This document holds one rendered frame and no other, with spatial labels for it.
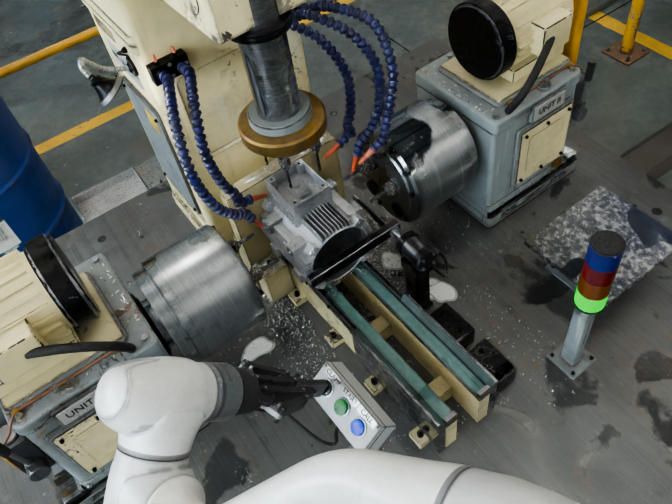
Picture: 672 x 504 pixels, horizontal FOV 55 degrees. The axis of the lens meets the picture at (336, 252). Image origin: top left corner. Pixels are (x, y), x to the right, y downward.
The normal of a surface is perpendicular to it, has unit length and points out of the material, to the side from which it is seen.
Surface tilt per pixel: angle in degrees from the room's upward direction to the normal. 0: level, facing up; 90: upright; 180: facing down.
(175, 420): 75
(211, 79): 90
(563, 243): 0
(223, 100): 90
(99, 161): 0
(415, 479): 31
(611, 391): 0
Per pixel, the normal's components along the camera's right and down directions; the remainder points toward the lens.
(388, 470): -0.43, -0.81
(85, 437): 0.59, 0.59
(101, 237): -0.12, -0.62
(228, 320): 0.54, 0.43
